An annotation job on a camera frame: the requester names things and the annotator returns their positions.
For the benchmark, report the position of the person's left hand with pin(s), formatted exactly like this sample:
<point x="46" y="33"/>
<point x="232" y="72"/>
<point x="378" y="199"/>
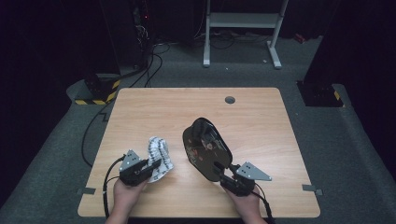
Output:
<point x="127" y="197"/>

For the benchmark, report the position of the small red object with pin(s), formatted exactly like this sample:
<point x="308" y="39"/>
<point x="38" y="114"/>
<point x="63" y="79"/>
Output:
<point x="300" y="38"/>

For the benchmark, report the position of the black floral tray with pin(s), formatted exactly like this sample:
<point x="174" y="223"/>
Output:
<point x="205" y="149"/>

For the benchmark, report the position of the white grey patterned cloth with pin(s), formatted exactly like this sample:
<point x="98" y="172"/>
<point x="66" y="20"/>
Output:
<point x="160" y="152"/>

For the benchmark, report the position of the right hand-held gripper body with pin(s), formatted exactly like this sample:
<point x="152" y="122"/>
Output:
<point x="239" y="185"/>

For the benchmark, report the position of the black yellow striped base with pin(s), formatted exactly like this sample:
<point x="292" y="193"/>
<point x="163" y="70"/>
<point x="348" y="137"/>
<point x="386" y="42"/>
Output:
<point x="99" y="91"/>
<point x="320" y="95"/>

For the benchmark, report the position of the grey tape piece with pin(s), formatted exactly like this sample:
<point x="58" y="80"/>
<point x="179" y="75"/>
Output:
<point x="85" y="190"/>
<point x="311" y="188"/>

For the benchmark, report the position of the black equipment rack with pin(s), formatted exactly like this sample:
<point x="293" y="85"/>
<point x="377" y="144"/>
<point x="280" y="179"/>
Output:
<point x="141" y="28"/>

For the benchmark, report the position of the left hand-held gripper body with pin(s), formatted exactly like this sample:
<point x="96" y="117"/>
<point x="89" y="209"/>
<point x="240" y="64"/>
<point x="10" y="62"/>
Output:
<point x="130" y="172"/>

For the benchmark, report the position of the white metal stand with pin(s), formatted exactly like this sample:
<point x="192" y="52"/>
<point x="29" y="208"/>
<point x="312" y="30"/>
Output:
<point x="243" y="20"/>

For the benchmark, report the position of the person's right hand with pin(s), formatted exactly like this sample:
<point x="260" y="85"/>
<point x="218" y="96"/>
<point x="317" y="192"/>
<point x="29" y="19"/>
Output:
<point x="250" y="203"/>

